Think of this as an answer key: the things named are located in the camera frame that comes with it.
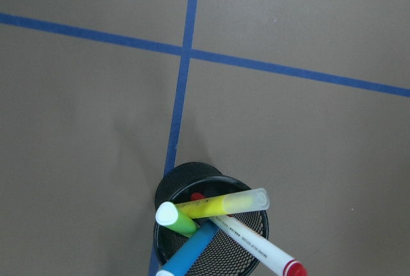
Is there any white red-capped marker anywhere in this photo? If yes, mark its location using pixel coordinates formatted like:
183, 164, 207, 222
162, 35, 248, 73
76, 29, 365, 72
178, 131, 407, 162
210, 215, 308, 275

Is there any yellow highlighter pen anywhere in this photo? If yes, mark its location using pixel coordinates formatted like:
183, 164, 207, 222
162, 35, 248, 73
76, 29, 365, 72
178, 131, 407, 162
176, 188, 270, 219

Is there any black mesh pen cup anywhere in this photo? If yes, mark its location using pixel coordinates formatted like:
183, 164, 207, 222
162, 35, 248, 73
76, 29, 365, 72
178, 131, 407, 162
152, 162, 270, 267

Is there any green highlighter pen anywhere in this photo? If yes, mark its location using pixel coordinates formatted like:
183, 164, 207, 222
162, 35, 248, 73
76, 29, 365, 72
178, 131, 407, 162
155, 202, 198, 238

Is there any blue marker pen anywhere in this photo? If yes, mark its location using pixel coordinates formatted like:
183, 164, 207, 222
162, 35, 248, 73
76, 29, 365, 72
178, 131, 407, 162
156, 220, 218, 276

